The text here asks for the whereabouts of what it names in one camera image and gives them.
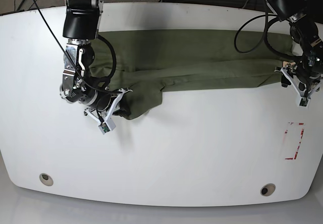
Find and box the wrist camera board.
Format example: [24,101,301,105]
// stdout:
[98,121,116,134]
[299,98,310,108]

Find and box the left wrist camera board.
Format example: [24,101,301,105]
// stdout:
[299,98,310,108]

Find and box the left table cable grommet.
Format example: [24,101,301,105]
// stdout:
[39,173,53,187]

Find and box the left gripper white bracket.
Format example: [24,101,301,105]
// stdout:
[275,61,322,106]

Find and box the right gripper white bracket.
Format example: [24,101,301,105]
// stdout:
[84,88,133,126]

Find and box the olive green t-shirt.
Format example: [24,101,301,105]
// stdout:
[102,29,284,120]

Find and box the right table cable grommet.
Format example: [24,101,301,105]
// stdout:
[260,183,276,197]

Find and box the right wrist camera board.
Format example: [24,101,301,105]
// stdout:
[98,121,116,134]

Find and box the red tape rectangle marking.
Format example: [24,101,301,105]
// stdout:
[282,122,305,160]

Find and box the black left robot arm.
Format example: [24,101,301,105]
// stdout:
[255,0,322,107]

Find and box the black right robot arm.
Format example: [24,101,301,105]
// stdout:
[60,0,130,134]

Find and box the table cable grommet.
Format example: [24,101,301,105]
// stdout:
[39,173,53,187]
[260,183,276,197]

